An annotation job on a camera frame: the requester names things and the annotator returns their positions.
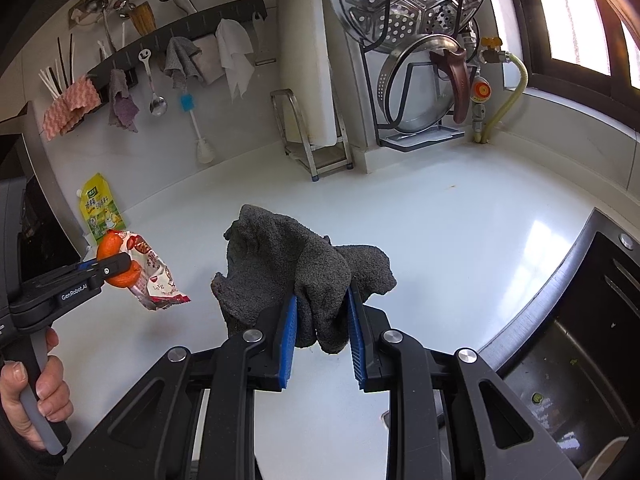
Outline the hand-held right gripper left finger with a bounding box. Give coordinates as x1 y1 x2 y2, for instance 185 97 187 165
57 294 301 480

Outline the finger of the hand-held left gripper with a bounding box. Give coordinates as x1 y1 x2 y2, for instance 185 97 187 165
10 252 133 331

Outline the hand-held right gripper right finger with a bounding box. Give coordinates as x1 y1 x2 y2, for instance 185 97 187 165
347 280 583 480

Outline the orange peel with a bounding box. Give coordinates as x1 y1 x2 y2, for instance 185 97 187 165
96 230 142 289

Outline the red white snack wrapper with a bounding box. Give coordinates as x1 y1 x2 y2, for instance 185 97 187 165
107 230 192 313

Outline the dark grey towel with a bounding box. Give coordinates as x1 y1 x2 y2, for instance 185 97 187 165
210 204 398 356

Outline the person's left hand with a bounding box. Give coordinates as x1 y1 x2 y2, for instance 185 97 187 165
0 327 74 451

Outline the black kitchen appliance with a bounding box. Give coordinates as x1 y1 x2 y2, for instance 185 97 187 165
0 100 90 266

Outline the yellow seasoning pouch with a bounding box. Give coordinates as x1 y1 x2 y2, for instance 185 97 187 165
76 172 127 246

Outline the pink wavy sponge cloth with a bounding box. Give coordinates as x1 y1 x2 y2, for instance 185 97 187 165
42 75 103 142

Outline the bundle of chopsticks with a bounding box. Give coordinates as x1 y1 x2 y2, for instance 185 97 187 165
39 32 78 103

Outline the grey purple dish cloth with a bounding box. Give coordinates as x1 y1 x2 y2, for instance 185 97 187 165
108 67 141 133

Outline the metal spoon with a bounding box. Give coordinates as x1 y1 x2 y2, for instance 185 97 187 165
138 49 168 117

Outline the blue white bottle brush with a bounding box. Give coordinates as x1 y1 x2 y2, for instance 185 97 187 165
180 92 216 165

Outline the metal cutting board rack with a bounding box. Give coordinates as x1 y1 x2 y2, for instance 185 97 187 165
270 89 353 182

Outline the black lid rack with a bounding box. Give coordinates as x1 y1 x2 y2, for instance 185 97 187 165
357 0 481 150

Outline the steel sink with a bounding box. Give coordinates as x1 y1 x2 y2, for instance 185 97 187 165
477 207 640 480

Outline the light grey cloth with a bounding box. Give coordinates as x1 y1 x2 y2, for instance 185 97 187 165
192 35 226 86

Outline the white cloth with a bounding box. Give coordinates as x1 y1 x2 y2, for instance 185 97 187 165
215 18 256 103

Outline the steel ladle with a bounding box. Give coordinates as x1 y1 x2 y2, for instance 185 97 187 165
69 0 108 26

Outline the white cutting board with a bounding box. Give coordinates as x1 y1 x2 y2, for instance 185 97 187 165
279 0 346 148

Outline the gas valve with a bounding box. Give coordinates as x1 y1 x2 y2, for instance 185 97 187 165
470 35 503 131

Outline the perforated steel steamer plate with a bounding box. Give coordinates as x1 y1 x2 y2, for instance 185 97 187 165
327 0 493 56

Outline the window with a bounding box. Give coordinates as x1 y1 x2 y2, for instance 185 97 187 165
500 0 640 111

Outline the dark wall hook rail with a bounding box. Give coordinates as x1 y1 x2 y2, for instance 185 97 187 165
86 0 267 96

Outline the glass lid brown handle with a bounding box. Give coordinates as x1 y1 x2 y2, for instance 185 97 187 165
376 34 473 133

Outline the yellow gas hose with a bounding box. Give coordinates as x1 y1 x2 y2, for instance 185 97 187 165
475 52 530 145

